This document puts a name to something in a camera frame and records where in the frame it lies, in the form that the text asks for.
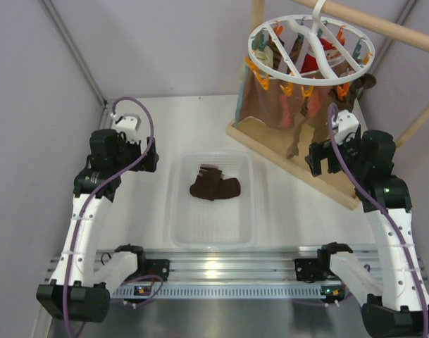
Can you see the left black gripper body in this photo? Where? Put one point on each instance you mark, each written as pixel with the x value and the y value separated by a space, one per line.
pixel 129 152

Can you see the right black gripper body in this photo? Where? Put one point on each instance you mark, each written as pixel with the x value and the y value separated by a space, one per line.
pixel 321 151

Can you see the orange clothes peg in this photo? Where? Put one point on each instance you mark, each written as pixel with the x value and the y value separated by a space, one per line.
pixel 288 89

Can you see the dark brown sock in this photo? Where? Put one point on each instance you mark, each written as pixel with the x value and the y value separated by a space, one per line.
pixel 211 190
pixel 211 171

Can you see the white round clip hanger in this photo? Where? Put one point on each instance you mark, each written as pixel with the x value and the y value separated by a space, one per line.
pixel 342 53

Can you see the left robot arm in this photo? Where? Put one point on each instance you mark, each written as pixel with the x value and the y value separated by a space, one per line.
pixel 77 291

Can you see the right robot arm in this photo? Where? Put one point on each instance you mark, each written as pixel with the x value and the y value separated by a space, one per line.
pixel 398 305

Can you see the tan hanging sock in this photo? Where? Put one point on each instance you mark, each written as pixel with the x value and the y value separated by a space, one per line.
pixel 316 125

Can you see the pink patterned sock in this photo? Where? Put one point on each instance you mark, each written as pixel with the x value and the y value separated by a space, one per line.
pixel 296 105

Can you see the white plastic basket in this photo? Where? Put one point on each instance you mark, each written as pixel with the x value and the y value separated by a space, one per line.
pixel 213 203

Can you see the brown hanging cloth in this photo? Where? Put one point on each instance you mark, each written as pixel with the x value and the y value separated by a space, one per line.
pixel 259 96

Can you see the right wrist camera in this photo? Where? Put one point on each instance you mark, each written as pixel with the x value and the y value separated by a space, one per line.
pixel 344 123

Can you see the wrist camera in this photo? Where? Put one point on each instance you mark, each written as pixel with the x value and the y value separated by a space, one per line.
pixel 344 123
pixel 128 125

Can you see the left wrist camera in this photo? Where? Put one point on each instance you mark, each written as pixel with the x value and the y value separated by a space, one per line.
pixel 128 125

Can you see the wooden drying rack frame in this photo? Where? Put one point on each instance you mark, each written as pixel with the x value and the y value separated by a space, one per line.
pixel 272 143

